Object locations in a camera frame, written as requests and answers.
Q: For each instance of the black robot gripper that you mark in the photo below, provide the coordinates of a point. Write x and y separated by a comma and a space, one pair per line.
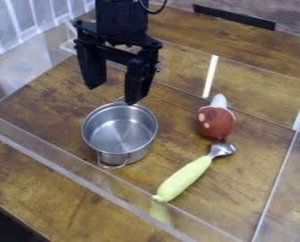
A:
121, 25

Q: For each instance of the stainless steel pot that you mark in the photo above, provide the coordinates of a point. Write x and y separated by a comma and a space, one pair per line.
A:
118, 132

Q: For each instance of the clear acrylic triangular stand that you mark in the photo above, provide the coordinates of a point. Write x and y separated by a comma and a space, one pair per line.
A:
71, 34

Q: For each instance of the black strip on table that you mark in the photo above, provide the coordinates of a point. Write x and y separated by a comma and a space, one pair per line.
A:
235, 17

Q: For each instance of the red toy mushroom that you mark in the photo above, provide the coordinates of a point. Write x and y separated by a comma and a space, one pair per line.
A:
215, 118

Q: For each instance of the clear acrylic front barrier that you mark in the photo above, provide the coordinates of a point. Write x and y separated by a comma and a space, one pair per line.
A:
165, 216

